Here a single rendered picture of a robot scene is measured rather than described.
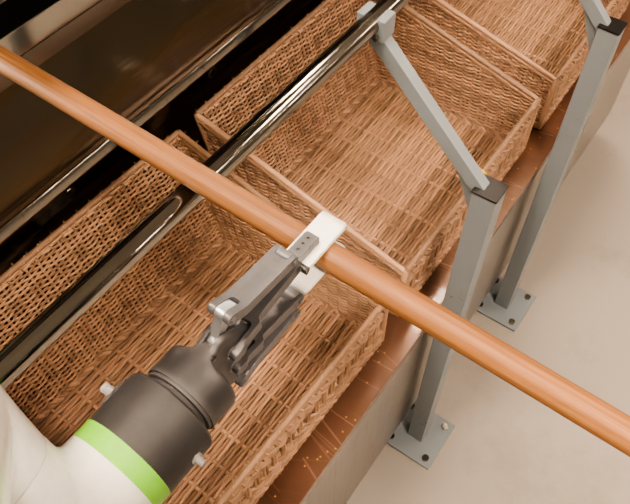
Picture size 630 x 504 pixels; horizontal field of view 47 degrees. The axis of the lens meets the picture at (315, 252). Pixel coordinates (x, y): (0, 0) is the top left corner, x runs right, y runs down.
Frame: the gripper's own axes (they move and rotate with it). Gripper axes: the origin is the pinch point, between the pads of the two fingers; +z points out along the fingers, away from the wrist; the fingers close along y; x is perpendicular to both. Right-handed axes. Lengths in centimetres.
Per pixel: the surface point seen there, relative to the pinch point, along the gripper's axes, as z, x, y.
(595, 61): 85, 3, 31
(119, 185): 12, -50, 35
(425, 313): -0.3, 12.9, -1.2
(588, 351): 87, 29, 119
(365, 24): 35.1, -17.4, 1.7
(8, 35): 5, -53, 1
